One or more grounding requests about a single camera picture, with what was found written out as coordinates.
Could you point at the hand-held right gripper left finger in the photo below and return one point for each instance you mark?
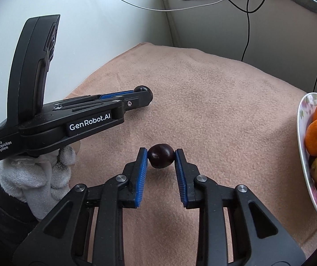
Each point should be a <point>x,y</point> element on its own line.
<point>142,177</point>

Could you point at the dark plum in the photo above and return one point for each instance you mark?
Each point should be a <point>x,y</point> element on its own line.
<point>160,156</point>

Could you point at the person's left hand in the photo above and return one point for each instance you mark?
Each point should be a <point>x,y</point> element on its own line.
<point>36,177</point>

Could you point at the pink towel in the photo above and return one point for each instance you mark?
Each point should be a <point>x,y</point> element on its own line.
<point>216,102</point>

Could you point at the person's left forearm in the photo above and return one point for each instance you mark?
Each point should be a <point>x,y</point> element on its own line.
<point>3,216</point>

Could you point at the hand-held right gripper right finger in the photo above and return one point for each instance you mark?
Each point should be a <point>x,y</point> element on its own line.
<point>180,177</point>

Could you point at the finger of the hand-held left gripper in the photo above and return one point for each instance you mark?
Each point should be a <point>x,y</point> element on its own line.
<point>117,94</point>
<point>139,101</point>

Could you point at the white floral plate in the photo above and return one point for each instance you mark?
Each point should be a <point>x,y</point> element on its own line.
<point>304,110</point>

